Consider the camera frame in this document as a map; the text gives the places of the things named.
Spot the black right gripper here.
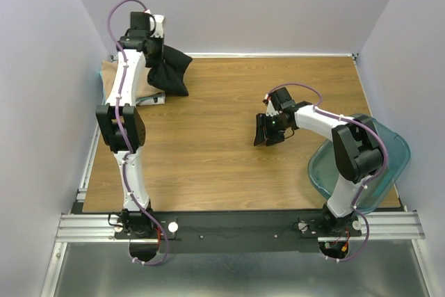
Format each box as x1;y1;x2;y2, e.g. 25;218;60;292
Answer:
252;113;289;147

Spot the black t shirt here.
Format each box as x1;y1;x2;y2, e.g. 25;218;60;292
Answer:
146;45;193;97

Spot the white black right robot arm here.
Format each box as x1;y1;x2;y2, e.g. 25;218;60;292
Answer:
253;84;388;236

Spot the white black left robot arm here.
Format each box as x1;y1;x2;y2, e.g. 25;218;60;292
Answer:
95;10;165;239

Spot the folded tan t shirt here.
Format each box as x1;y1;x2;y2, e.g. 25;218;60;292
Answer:
101;61;163;99

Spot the folded white printed t shirt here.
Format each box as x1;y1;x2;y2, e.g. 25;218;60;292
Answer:
136;92;166;106

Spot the folded teal t shirt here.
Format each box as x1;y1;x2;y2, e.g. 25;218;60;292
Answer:
99;70;106;101

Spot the teal plastic bin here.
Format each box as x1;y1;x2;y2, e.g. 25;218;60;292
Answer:
308;118;410;214

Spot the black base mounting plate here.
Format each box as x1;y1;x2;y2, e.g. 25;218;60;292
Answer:
110;209;362;260

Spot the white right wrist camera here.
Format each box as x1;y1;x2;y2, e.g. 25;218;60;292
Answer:
264;99;279;117

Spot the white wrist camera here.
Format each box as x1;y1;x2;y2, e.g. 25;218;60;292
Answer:
149;14;165;38
264;99;279;117

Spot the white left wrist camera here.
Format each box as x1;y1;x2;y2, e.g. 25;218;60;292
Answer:
149;14;165;38

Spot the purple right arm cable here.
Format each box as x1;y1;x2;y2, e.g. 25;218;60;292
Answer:
263;82;389;265

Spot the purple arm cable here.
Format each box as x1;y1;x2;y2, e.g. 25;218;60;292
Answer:
106;0;171;267
263;82;389;265

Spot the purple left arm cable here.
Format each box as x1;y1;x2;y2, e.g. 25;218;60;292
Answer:
106;0;171;267

